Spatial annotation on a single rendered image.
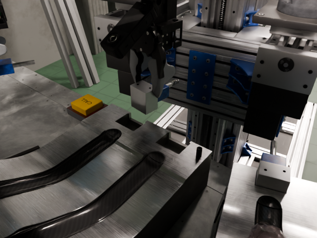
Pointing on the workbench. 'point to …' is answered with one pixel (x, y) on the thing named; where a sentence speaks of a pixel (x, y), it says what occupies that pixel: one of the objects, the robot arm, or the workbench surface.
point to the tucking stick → (24, 152)
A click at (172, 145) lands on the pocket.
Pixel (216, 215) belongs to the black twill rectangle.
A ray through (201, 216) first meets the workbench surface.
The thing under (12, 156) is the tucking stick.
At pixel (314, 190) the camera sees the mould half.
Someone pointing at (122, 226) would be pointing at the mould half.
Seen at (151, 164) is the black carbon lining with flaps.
